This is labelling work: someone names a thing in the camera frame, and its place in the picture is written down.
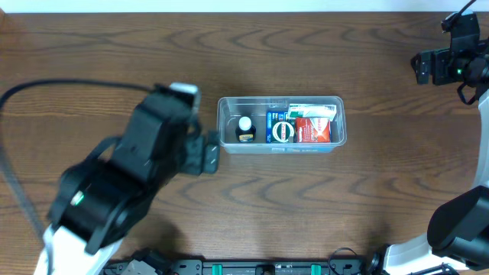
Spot small dark medicine bottle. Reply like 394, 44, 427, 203
235, 116, 256, 143

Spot blue fever patch box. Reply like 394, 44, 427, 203
265, 111, 290, 144

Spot green square packet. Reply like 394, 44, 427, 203
270, 121, 295, 144

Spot white medicine box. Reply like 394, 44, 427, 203
288, 104, 337, 120

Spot red square packet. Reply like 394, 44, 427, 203
295, 118, 331, 143

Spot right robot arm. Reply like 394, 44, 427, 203
379, 51, 488, 275

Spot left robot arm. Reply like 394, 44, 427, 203
35, 82, 219, 274

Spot clear plastic container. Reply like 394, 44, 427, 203
217, 96, 347, 154

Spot black mounting rail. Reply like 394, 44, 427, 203
100, 251, 380, 275

